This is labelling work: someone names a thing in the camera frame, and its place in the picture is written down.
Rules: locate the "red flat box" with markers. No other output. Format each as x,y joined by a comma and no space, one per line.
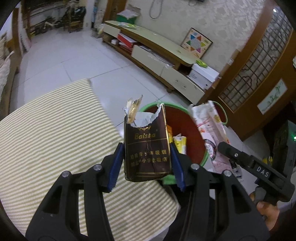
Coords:
127,41

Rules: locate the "white shoe box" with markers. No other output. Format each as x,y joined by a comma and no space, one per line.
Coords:
204,77

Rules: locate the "person's right hand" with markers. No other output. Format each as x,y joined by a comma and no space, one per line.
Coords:
271,213

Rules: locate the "green rimmed red basin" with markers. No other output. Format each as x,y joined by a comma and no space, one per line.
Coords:
182,132

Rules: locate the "chinese checkers board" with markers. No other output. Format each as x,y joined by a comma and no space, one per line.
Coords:
196,43

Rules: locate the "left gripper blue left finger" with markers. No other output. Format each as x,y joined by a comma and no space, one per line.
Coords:
57,217

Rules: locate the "pink white snack wrapper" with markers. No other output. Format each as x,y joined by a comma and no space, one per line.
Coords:
212,131

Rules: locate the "yellow snack box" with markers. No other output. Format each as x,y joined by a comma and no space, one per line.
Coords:
170,133

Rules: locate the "red green trash bin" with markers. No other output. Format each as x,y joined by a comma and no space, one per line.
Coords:
221,112

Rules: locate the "green open box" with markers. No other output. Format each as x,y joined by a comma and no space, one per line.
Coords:
129,15

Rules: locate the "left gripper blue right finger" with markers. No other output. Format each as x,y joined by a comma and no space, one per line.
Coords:
219,208

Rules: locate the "yellow wrapper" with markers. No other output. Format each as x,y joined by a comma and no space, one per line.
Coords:
181,143

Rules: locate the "wooden chair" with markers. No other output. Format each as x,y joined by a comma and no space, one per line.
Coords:
75,25

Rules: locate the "long TV cabinet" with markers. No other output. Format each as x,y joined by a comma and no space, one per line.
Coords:
163,59

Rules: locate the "white balance bike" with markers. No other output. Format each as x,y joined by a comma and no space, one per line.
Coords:
46,25

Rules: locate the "green checkered tablecloth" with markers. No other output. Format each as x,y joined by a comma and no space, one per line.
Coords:
67,129

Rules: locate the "baby stroller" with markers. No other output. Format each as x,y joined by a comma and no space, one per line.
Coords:
73,11

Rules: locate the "striped beige sofa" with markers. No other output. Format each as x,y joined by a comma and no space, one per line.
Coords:
6,53

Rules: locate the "dark brown cigarette box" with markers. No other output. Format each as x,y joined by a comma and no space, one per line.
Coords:
147,146

